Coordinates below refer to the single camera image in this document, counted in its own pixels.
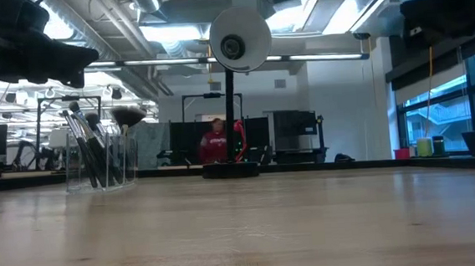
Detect white lampshade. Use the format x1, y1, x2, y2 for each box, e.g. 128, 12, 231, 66
47, 128, 69, 150

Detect yellow hanging cord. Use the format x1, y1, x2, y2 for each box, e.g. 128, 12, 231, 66
421, 45, 440, 137

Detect green container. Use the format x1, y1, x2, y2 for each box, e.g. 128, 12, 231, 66
416, 136, 434, 158

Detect clear acrylic brush organiser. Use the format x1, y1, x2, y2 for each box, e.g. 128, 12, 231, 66
62, 129, 141, 195

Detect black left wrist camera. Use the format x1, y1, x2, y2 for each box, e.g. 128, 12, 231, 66
3, 0, 52, 39

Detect black gantry frame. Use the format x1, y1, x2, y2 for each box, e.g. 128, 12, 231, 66
181, 90, 245, 125

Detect grey tarp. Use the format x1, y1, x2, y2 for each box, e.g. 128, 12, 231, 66
130, 120, 174, 171

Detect large brown powder brush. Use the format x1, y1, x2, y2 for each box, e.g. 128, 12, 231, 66
110, 104, 153, 184

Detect person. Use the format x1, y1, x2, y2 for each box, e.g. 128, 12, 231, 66
197, 117, 229, 165

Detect tall black stand frame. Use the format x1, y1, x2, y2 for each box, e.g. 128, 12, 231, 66
33, 94, 107, 173

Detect ceiling tube light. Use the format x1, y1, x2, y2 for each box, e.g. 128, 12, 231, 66
265, 49, 370, 67
85, 54, 217, 73

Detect small black dome object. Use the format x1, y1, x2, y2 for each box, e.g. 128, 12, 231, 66
333, 151, 356, 163

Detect red hanging hose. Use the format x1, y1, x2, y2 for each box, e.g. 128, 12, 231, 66
232, 119, 248, 161

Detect black monitor on cart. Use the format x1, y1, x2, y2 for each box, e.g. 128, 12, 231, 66
267, 108, 329, 166

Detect black-handled silver-ferrule makeup brush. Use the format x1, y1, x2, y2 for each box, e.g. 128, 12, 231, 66
68, 99, 117, 189

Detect slim black makeup brush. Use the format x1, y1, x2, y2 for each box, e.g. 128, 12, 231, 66
61, 108, 100, 191

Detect medium dark-bristle makeup brush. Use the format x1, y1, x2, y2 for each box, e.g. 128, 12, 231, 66
84, 110, 124, 187

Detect black tumbler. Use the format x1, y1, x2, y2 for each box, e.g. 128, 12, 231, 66
432, 135, 446, 157

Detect background black robot arms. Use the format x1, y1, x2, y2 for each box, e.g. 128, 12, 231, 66
5, 140, 68, 174

